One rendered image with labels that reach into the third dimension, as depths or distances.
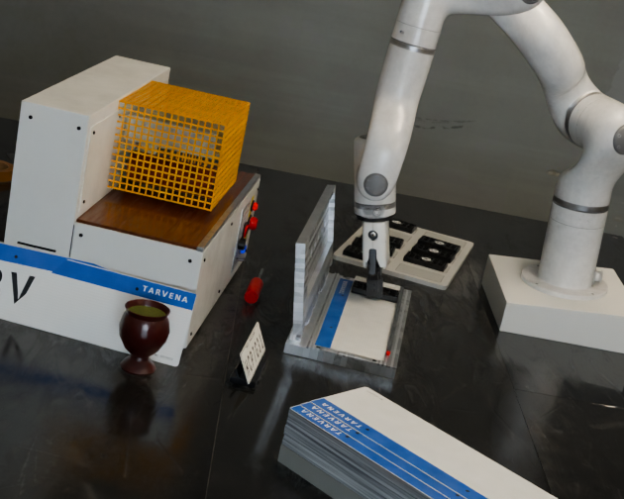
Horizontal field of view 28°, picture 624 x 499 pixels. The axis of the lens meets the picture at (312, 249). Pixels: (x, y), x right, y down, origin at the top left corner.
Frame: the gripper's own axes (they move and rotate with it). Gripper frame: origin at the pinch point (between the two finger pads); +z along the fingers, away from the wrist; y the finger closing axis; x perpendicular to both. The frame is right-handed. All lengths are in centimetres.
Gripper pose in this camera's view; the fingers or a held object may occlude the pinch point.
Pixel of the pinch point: (374, 287)
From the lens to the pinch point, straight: 256.4
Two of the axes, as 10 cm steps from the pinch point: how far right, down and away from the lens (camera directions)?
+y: 1.4, -2.9, 9.5
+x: -9.9, -0.3, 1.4
